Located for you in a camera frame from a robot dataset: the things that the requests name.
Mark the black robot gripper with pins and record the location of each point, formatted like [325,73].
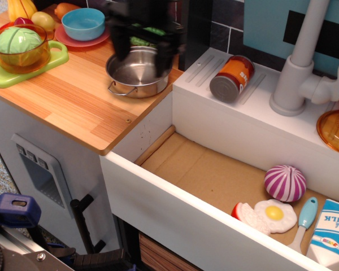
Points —
[120,15]

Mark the orange toy soup can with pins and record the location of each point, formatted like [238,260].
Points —
[232,79]

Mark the stainless steel pot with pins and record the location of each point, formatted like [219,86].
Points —
[136,76]

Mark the orange transparent plastic pot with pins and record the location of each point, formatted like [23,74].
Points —
[29,61]

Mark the orange transparent pot lid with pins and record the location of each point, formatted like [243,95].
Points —
[328,129]

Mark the green toy bitter gourd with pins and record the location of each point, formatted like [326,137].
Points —
[146,36]

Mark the blue plastic bowl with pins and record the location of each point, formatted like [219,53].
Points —
[84,24]

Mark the pink plastic plate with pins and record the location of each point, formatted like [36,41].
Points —
[61,36]

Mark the orange toy fruit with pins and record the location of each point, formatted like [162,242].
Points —
[64,8]

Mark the yellow toy potato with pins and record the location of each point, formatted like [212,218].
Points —
[44,20]

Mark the red toy apple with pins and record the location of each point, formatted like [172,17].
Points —
[19,22]

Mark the green toy cabbage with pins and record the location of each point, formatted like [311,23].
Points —
[14,40]

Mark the green plastic cutting board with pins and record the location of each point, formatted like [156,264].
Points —
[59,56]

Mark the grey toy faucet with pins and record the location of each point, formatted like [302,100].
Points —
[297,81]

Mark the grey oven control panel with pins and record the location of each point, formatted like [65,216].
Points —
[42,177]

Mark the cardboard sink liner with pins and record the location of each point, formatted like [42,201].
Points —
[217,180]

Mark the toy apple slice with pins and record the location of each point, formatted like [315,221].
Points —
[245,213]

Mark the purple striped toy onion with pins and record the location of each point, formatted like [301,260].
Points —
[285,183]

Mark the blue clamp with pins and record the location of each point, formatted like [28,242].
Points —
[19,211]

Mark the toy fried egg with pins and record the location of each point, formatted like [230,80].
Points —
[279,216]

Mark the toy milk carton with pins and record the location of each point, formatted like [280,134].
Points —
[324,245]

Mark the black oven door handle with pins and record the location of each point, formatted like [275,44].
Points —
[78,207]

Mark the blue handled toy spatula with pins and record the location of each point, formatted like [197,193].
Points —
[306,218]

